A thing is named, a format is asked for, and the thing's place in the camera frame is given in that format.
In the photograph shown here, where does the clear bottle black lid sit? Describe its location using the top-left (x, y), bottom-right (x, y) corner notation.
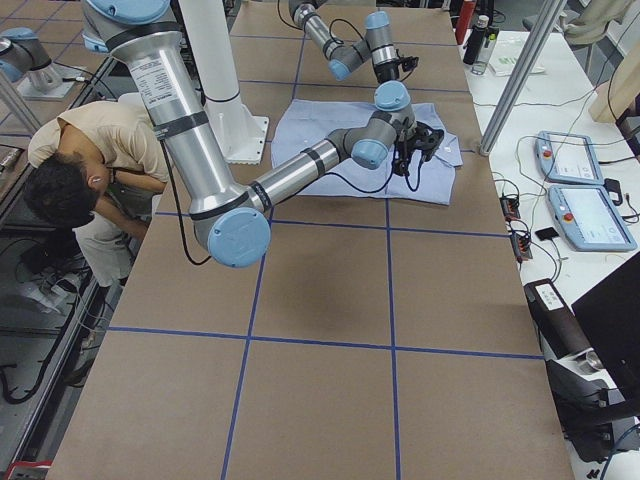
top-left (471, 27), bottom-right (499, 75)

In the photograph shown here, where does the lower teach pendant tablet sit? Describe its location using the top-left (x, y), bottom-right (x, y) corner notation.
top-left (547, 184), bottom-right (637, 252)

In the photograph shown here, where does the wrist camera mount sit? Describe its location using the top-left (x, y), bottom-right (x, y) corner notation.
top-left (411, 121), bottom-right (445, 163)
top-left (395, 50), bottom-right (419, 76)

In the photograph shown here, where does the light blue striped shirt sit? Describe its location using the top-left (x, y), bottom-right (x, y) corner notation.
top-left (271, 99), bottom-right (463, 205)

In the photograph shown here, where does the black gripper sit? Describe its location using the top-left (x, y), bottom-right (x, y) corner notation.
top-left (394, 122), bottom-right (425, 175)

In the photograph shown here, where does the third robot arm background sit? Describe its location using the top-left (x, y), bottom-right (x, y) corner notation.
top-left (1, 27), bottom-right (75, 100)

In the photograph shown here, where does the upper teach pendant tablet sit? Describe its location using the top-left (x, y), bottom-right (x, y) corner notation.
top-left (534, 130), bottom-right (604, 186)

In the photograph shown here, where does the black water bottle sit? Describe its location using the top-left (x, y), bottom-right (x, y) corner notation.
top-left (463, 15), bottom-right (490, 65)

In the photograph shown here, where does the black monitor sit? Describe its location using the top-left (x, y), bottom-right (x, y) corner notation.
top-left (572, 255), bottom-right (639, 399)

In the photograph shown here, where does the red bottle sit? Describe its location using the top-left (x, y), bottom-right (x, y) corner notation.
top-left (455, 0), bottom-right (476, 45)

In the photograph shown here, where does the person in beige shirt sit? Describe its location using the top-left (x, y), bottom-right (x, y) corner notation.
top-left (24, 101), bottom-right (169, 287)

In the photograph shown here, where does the electronics board with wires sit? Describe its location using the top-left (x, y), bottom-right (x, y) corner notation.
top-left (499, 194), bottom-right (533, 264)

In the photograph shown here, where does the aluminium frame post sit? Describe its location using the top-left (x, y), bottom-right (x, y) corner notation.
top-left (478, 0), bottom-right (567, 156)

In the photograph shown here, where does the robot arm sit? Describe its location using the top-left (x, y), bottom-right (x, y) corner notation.
top-left (82, 1), bottom-right (419, 268)
top-left (288, 1), bottom-right (404, 84)

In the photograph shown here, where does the teach pendant tablet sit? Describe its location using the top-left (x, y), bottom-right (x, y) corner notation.
top-left (547, 184), bottom-right (637, 252)
top-left (534, 130), bottom-right (604, 186)

